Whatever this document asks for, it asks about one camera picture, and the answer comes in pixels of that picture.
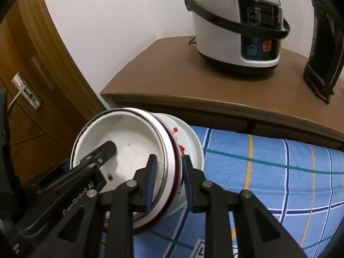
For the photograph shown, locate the cream enamel bowl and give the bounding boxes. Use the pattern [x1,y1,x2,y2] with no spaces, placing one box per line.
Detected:
[70,107,176,222]

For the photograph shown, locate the white and black rice cooker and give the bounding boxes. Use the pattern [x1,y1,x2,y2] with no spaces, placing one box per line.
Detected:
[184,0,291,77]

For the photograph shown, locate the brown wooden cabinet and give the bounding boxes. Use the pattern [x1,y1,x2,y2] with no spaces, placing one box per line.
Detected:
[100,35,344,151]

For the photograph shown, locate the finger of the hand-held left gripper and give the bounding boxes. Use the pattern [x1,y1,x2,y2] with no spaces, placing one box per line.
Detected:
[70,141,117,172]
[28,159,71,194]

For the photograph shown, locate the white plate with red roses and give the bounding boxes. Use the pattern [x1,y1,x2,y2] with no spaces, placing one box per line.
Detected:
[154,113,205,215]

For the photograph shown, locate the black thermos flask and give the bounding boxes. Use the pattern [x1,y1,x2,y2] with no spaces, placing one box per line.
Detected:
[303,0,344,105]

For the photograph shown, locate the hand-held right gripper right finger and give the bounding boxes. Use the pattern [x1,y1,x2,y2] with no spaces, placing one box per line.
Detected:
[183,154,308,258]

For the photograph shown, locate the black and white label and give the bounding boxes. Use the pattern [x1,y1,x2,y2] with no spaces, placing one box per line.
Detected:
[196,238,238,258]

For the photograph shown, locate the wooden door with steel handle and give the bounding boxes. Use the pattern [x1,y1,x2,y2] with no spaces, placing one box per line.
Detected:
[0,0,106,189]

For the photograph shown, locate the blue plaid tablecloth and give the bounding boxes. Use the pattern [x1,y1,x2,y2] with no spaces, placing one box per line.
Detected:
[102,125,344,258]

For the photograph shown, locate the red plastic bowl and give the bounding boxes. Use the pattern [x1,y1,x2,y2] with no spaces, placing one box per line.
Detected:
[133,136,186,234]

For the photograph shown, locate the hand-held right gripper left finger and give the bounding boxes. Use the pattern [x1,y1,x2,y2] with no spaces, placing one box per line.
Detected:
[35,154,158,258]

